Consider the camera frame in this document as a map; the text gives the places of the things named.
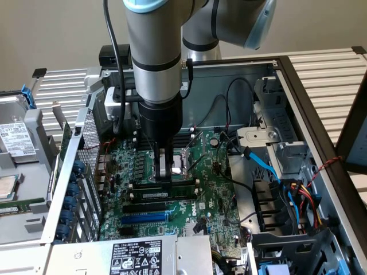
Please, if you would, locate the blue drive caddy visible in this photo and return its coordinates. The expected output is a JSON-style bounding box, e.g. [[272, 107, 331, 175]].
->
[[257, 263, 293, 275]]

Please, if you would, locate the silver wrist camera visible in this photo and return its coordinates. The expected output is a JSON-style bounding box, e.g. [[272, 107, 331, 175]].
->
[[104, 85, 144, 121]]

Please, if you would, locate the thick black wire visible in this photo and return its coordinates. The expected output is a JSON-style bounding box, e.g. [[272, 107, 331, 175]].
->
[[216, 134, 256, 193]]

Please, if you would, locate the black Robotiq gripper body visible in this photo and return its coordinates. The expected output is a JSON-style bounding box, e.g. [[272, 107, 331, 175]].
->
[[138, 96, 184, 150]]

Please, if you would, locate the long black expansion slot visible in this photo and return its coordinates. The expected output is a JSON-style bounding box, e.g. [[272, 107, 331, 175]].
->
[[122, 201, 166, 215]]

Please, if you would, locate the short black gripper wire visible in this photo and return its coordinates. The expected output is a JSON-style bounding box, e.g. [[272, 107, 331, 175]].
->
[[179, 58, 194, 100]]

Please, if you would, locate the yellow red power wire bundle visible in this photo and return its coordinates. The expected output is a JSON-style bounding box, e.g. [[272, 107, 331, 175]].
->
[[288, 179, 323, 230]]

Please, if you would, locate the blue expansion slot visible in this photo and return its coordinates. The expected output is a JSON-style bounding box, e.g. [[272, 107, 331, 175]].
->
[[120, 213, 169, 226]]

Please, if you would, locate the black wire loop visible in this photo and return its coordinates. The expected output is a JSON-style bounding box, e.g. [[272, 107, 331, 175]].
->
[[225, 77, 256, 127]]

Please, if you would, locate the power supply wire bundle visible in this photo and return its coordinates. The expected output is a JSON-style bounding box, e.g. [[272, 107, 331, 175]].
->
[[211, 248, 249, 275]]

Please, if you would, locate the red black twisted wire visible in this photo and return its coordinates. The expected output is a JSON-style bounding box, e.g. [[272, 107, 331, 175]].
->
[[310, 155, 344, 184]]

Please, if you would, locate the black box device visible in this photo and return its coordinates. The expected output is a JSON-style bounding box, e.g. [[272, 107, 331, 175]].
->
[[99, 45, 132, 66]]

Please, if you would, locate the thin red wire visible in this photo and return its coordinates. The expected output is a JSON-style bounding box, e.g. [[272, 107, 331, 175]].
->
[[77, 138, 118, 152]]

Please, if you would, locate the green Dell motherboard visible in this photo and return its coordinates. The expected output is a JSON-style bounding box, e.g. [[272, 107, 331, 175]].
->
[[99, 128, 241, 250]]

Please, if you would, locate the blue SATA wire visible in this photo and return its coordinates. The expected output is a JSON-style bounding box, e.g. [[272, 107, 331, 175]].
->
[[241, 145, 302, 230]]

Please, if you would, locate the CPU socket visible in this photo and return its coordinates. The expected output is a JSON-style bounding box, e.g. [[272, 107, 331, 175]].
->
[[149, 147, 193, 183]]

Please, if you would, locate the silver disk bay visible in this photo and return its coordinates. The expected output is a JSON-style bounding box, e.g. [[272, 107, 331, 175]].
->
[[236, 76, 310, 180]]

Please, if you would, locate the silver CPU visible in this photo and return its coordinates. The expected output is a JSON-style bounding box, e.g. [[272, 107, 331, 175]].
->
[[0, 175, 19, 200]]

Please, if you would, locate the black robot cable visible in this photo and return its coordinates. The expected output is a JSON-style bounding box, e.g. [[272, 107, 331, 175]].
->
[[102, 0, 127, 135]]

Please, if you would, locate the silver chipset heatsink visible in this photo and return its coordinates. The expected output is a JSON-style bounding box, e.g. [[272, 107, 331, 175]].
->
[[184, 222, 208, 237]]

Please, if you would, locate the open grey PC case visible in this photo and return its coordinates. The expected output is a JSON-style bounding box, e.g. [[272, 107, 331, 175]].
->
[[40, 55, 367, 275]]

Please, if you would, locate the silver power supply with label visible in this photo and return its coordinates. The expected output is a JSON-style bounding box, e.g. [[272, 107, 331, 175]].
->
[[47, 234, 214, 275]]

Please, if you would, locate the silver hard disk with label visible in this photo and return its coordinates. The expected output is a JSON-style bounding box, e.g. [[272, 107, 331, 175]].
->
[[0, 94, 40, 163]]

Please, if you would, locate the blue disk rail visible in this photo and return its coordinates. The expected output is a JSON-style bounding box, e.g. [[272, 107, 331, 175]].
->
[[22, 84, 39, 110]]

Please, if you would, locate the thin black wire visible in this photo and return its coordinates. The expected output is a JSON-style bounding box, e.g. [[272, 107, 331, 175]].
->
[[193, 94, 230, 129]]

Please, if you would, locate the grey parts rack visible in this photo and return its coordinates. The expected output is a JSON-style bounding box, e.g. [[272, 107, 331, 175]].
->
[[0, 108, 60, 250]]

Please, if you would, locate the green RAM stick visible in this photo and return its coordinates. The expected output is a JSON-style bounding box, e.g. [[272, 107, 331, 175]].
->
[[133, 184, 196, 200], [0, 202, 32, 216]]

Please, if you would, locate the green graphics card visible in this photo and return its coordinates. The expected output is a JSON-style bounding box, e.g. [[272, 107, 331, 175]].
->
[[52, 100, 74, 187]]

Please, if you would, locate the black framed side panel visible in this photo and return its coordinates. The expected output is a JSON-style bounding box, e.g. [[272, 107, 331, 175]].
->
[[334, 81, 367, 174]]

